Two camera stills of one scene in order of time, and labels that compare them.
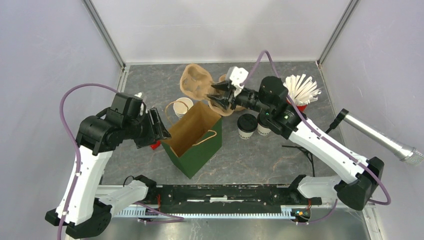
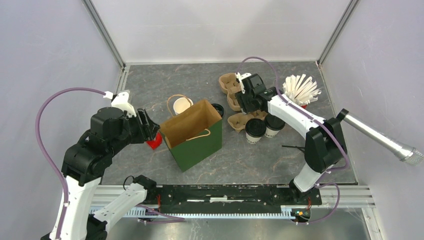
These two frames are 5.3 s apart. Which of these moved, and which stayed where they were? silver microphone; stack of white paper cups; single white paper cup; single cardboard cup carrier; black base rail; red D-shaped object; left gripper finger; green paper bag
Moved: green paper bag; left gripper finger; single white paper cup; single cardboard cup carrier
Stayed: stack of white paper cups; silver microphone; red D-shaped object; black base rail
